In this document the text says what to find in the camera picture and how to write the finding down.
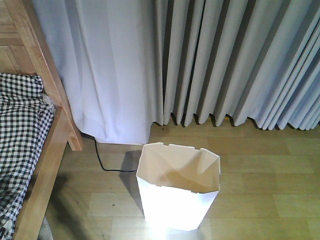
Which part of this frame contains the light grey pleated curtain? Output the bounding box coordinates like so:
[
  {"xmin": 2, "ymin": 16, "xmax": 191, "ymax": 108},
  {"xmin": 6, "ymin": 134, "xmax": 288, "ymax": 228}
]
[{"xmin": 151, "ymin": 0, "xmax": 320, "ymax": 131}]

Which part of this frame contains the black power cord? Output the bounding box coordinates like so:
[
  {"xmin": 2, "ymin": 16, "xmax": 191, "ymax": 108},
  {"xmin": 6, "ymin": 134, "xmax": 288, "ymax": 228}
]
[{"xmin": 82, "ymin": 133, "xmax": 138, "ymax": 173}]

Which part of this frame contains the wooden bed frame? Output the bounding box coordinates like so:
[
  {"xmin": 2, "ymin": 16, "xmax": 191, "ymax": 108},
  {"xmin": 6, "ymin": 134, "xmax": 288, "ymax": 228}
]
[{"xmin": 0, "ymin": 0, "xmax": 83, "ymax": 240}]

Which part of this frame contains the black white checkered bedding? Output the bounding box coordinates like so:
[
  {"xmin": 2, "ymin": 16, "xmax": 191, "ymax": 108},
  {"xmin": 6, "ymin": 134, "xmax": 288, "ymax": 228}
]
[{"xmin": 0, "ymin": 73, "xmax": 55, "ymax": 240}]

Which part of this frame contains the white sheer curtain panel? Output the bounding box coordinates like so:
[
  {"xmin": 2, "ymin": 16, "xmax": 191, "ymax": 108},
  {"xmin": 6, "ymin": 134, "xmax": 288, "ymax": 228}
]
[{"xmin": 33, "ymin": 0, "xmax": 158, "ymax": 145}]

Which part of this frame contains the white plastic trash bin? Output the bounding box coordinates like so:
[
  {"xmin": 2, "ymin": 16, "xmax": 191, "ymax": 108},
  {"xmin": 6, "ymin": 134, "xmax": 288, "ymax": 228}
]
[{"xmin": 136, "ymin": 142, "xmax": 221, "ymax": 231}]

